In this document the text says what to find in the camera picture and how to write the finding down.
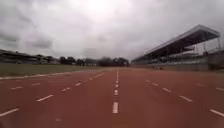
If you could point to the distant row of trees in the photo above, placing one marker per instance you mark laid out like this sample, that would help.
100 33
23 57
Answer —
106 62

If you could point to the red running track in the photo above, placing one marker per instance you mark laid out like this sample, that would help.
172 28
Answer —
83 110

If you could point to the roofed grandstand building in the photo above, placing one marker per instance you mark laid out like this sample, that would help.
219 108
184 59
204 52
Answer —
186 40

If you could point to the green grass field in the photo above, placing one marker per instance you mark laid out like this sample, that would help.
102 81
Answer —
33 69

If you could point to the low long building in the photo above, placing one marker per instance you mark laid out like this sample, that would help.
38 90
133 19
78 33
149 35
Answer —
16 58

